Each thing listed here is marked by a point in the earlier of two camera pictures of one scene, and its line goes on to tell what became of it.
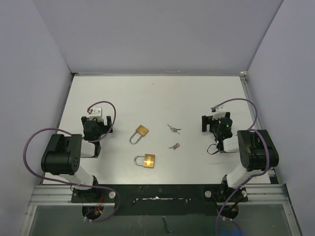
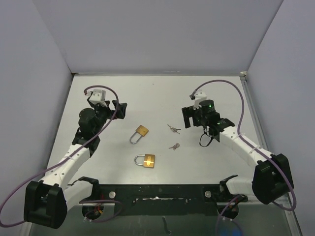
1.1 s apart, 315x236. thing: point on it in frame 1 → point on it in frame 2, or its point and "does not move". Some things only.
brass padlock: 149,160 does not move
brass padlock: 142,131 does not move
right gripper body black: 214,125 → 198,120
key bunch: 174,130 does not move
